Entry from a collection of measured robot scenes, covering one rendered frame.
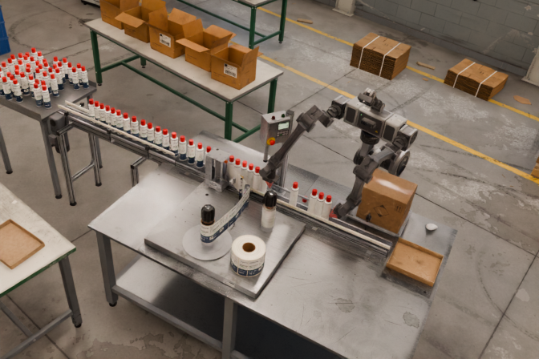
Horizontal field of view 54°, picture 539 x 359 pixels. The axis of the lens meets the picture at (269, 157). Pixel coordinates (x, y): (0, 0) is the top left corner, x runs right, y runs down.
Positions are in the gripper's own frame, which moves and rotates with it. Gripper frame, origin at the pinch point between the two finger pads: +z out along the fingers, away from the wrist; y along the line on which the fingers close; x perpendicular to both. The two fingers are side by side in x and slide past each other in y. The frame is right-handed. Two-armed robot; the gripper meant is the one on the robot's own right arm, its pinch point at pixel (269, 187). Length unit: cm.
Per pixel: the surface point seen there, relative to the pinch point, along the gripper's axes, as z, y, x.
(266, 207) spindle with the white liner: -5.4, 10.8, -24.7
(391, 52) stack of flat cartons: 70, -33, 408
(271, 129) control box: -40.4, -6.1, 7.0
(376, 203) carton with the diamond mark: -1, 67, 24
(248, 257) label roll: -1, 20, -62
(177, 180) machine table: 18, -68, -12
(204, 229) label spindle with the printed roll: -2, -13, -58
